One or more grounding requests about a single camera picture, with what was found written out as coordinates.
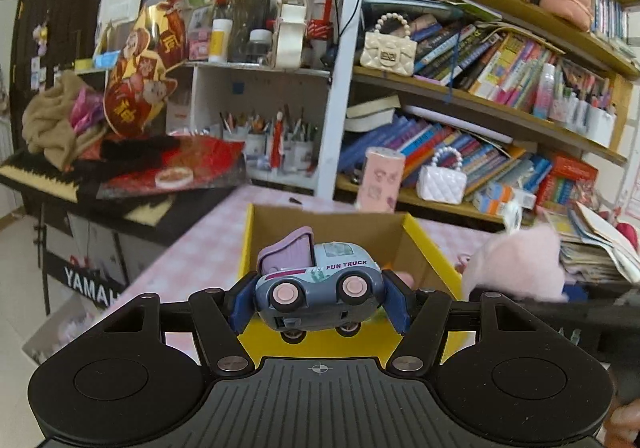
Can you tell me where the white cubby shelf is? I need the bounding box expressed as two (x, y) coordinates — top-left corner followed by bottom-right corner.
(164, 62), (334, 192)

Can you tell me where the orange blue medicine box lower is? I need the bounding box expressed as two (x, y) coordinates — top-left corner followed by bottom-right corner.
(472, 191), (506, 216)

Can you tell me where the white ribbon roll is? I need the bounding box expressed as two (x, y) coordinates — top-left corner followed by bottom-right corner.
(274, 0), (307, 69)

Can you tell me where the round tape roll on keyboard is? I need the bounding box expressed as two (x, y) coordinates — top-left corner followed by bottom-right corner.
(154, 167), (194, 189)

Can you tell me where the pink plush ball toy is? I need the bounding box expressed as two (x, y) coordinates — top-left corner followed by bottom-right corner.
(388, 269), (416, 290)

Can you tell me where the beige plush blanket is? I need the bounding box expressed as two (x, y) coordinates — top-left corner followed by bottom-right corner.
(22, 70), (106, 171)

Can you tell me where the stack of magazines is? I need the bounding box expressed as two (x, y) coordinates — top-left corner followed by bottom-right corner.
(537, 202), (639, 286)

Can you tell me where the white yellow bottle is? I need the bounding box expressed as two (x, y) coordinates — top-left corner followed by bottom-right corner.
(208, 18), (233, 63)

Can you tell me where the white quilted pearl handbag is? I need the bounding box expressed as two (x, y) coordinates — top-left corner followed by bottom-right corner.
(416, 146), (468, 205)

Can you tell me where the wooden bookshelf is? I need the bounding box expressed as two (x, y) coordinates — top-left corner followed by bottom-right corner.
(319, 0), (637, 229)

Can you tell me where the blue toy fun truck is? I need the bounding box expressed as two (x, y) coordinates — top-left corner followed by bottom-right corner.
(255, 226), (385, 344)

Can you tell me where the cream quilted handbag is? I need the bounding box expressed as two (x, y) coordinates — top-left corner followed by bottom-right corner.
(360, 13), (416, 77)

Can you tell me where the orange blue medicine box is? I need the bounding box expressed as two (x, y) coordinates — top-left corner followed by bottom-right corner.
(484, 182), (536, 210)
(472, 191), (506, 216)

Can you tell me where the orange blue medicine box upper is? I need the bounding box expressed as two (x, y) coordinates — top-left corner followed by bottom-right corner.
(484, 182), (536, 210)

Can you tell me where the yellow cardboard box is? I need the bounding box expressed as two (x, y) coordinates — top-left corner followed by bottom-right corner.
(232, 205), (462, 361)

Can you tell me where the pink plush pig toy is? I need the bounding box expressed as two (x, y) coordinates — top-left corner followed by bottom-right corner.
(462, 200), (567, 302)

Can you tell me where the red tassel doll ornament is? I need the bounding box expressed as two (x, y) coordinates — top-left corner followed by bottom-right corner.
(269, 112), (284, 171)

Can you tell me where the black yamaha keyboard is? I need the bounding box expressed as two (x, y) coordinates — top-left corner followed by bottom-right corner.
(0, 149), (241, 249)

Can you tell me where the pink sticker cylinder box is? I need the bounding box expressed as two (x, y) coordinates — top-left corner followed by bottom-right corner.
(355, 147), (406, 213)

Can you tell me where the red gold fortune god decoration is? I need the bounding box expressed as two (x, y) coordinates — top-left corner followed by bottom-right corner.
(103, 0), (186, 138)

